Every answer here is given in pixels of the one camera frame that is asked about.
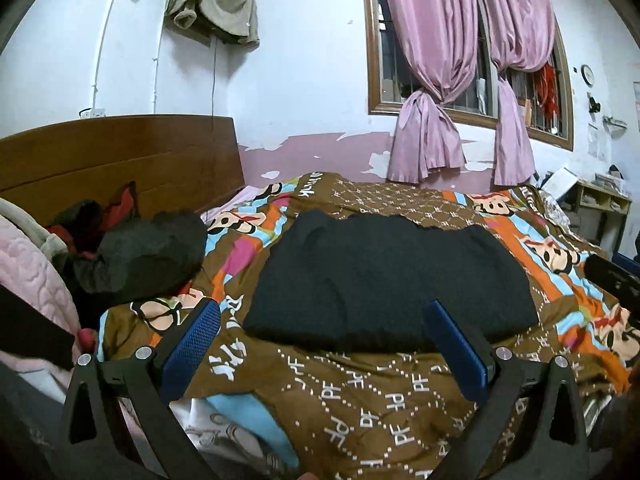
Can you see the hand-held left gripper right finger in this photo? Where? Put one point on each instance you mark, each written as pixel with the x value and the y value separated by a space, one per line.
pixel 457 350

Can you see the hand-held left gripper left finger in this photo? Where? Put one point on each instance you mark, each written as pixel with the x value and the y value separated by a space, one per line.
pixel 192 345

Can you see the black shirt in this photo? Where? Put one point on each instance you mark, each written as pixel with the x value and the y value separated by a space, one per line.
pixel 390 280

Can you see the wooden side desk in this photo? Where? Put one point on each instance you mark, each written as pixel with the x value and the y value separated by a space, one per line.
pixel 600 200

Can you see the dark grey garment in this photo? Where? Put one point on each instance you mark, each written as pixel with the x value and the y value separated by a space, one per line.
pixel 145 255

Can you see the white box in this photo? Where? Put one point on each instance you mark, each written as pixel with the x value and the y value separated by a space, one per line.
pixel 559 180

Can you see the printed brown blanket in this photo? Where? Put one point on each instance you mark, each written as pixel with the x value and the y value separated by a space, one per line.
pixel 350 400

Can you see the red garment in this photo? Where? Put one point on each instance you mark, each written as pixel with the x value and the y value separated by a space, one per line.
pixel 122 205

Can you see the pink quilt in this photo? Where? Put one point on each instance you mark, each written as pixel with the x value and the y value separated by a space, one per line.
pixel 30 270

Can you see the wooden headboard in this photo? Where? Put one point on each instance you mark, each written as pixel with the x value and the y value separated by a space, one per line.
pixel 125 160

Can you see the red hanging cloth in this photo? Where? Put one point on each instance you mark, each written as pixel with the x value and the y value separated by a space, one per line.
pixel 547 90

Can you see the pink curtain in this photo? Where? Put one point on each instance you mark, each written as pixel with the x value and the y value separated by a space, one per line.
pixel 515 25
pixel 430 35

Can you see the khaki garment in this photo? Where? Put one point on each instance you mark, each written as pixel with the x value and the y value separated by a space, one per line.
pixel 215 0

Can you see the round wall clock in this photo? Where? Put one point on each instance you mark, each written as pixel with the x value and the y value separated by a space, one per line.
pixel 588 74

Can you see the white wall socket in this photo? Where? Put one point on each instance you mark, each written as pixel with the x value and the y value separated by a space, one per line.
pixel 92 113

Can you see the wooden window frame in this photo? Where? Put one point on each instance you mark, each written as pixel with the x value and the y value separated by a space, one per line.
pixel 372 60

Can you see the white wall conduit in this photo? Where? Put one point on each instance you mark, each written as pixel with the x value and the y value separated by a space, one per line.
pixel 100 50

